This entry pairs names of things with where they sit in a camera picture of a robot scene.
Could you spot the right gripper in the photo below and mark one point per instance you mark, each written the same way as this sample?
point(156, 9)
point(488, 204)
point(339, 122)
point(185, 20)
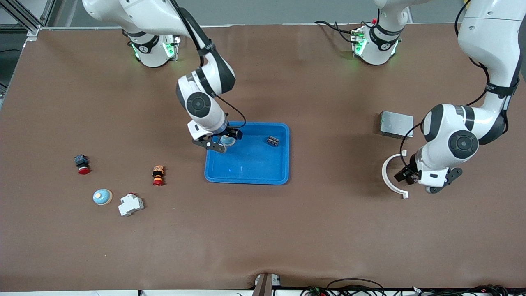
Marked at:
point(233, 132)

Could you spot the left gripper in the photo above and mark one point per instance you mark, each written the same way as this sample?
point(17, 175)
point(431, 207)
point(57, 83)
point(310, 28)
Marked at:
point(408, 173)

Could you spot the blue bell with orange knob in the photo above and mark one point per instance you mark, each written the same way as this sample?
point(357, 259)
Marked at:
point(102, 197)
point(227, 142)

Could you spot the small dark connector block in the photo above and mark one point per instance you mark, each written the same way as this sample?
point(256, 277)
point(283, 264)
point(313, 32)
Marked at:
point(273, 141)

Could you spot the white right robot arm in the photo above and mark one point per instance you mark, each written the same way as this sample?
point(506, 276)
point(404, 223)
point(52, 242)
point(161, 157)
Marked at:
point(135, 12)

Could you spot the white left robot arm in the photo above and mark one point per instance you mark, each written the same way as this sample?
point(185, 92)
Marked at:
point(493, 41)

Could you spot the blue plastic tray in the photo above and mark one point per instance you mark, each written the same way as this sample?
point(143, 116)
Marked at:
point(250, 164)

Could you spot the silver metal box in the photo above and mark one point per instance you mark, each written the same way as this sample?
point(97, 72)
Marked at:
point(394, 124)

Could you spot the orange and red push button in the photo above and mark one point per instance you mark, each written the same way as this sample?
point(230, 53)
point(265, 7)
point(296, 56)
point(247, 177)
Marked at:
point(158, 174)

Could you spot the white circuit breaker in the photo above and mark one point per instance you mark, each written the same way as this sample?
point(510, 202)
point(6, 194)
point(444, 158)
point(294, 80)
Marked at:
point(130, 204)

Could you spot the red emergency button black body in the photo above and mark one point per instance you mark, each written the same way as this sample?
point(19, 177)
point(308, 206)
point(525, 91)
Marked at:
point(81, 163)

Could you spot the white curved plastic bracket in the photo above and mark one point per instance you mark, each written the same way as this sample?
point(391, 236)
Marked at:
point(384, 172)

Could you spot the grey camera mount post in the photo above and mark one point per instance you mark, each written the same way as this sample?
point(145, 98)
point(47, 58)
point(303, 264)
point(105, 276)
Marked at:
point(263, 285)

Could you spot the aluminium frame profile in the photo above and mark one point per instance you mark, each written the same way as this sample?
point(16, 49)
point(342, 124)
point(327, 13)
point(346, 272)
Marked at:
point(35, 31)

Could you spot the white table edge rail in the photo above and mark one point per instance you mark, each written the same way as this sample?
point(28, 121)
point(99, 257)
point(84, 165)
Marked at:
point(61, 293)

